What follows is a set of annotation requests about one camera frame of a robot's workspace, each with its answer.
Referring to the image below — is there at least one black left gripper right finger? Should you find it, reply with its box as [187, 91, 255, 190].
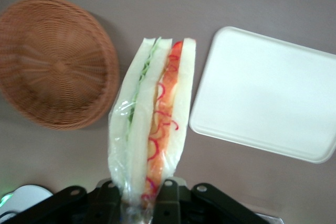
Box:
[152, 178, 266, 224]

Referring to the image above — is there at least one plastic triangle sandwich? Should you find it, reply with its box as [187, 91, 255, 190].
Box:
[108, 36, 197, 224]

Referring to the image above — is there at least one white rectangular plastic tray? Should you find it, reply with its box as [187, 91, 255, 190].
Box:
[188, 26, 336, 165]

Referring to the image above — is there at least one round brown wicker basket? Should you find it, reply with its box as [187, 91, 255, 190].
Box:
[0, 0, 120, 131]

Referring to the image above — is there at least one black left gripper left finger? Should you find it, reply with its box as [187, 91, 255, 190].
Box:
[0, 180, 124, 224]

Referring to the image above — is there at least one white round disc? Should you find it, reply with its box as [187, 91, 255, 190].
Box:
[0, 184, 53, 216]

